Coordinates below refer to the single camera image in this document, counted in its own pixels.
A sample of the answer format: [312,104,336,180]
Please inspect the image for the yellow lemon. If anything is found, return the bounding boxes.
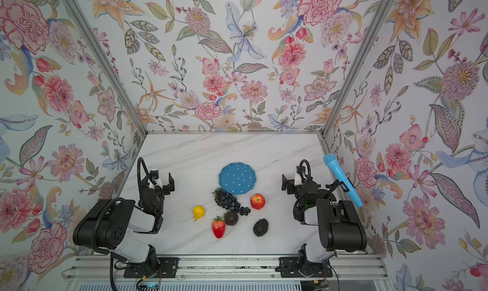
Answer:
[193,205,205,221]

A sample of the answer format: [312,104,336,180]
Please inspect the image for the black avocado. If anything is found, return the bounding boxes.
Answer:
[253,219,269,237]

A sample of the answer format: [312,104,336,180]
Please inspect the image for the dark grape bunch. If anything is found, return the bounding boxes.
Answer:
[212,188,250,216]

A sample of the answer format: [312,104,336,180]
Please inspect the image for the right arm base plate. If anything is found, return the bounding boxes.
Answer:
[275,257,333,278]

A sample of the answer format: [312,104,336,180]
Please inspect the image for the red apple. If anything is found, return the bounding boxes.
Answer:
[250,194,266,210]

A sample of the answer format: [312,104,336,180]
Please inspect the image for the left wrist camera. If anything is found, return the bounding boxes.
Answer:
[148,170,162,189]

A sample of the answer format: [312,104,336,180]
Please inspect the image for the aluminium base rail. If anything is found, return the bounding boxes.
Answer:
[61,254,388,282]

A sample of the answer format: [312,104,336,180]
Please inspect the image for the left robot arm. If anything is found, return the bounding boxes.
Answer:
[72,170,175,278]

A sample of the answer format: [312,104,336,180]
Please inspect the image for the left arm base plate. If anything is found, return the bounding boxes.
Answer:
[123,257,179,279]

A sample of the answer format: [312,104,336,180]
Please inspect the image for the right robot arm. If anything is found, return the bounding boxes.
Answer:
[276,174,367,278]

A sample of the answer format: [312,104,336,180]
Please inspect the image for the red strawberry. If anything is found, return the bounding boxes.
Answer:
[212,217,226,239]

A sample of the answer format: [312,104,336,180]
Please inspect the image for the blue polka dot plate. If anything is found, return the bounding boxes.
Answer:
[219,162,257,195]

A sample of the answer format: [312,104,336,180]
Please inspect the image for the blue microphone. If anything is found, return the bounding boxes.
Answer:
[324,154,363,208]

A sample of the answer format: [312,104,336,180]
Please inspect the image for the black microphone stand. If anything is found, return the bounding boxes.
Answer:
[318,179,350,202]

